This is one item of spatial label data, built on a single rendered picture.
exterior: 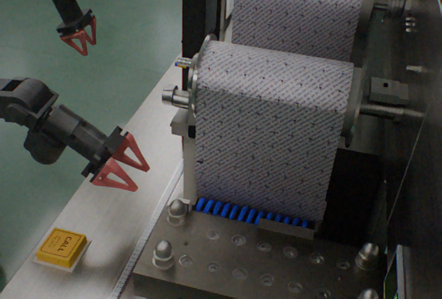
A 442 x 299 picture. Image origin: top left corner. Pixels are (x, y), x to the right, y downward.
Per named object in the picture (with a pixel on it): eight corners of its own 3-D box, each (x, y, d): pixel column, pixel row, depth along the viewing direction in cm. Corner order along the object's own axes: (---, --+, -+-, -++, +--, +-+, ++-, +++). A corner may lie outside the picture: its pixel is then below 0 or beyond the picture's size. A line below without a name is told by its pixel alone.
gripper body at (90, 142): (87, 181, 90) (53, 157, 89) (111, 148, 98) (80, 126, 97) (102, 161, 87) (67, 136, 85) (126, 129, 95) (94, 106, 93)
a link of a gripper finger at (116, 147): (130, 195, 94) (89, 167, 93) (145, 172, 100) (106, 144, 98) (147, 177, 90) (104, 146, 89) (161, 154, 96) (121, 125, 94)
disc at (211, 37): (198, 133, 89) (218, 64, 95) (200, 133, 89) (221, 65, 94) (186, 91, 75) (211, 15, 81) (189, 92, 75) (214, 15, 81)
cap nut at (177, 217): (170, 209, 89) (170, 191, 87) (189, 214, 89) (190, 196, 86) (163, 223, 86) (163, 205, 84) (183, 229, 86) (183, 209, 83)
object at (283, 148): (195, 173, 90) (197, 85, 79) (324, 200, 86) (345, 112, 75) (194, 175, 90) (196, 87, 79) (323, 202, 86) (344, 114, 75)
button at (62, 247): (56, 234, 100) (54, 226, 99) (87, 242, 99) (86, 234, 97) (37, 261, 95) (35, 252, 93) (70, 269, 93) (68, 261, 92)
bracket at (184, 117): (177, 195, 111) (177, 76, 94) (204, 202, 110) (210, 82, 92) (170, 210, 107) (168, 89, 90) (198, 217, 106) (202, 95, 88)
